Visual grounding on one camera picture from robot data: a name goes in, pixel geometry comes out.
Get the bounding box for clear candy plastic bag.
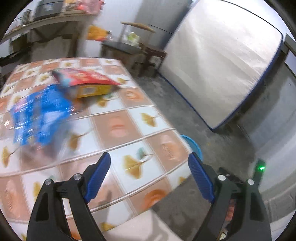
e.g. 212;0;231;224
10;84;73;146

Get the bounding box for yellow cardboard box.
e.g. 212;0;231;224
67;84;116;98

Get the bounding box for red snack bag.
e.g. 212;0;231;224
52;68;120;87

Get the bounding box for blue mesh trash bin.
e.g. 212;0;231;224
181;135;203;161

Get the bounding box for dark wooden stool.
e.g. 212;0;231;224
138;45;167;77

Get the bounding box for white blue-edged mattress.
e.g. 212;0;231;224
160;1;283;130

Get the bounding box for yellow plastic bag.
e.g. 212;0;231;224
87;25;111;42

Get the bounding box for wooden chair black seat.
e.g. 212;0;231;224
100;22;155;77

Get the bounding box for grey side table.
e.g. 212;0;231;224
1;13;95;61

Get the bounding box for pink red plastic bags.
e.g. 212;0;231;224
63;0;105;15

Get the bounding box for silver refrigerator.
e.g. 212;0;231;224
135;0;192;49

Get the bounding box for grey rice cooker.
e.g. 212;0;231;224
34;0;64;21

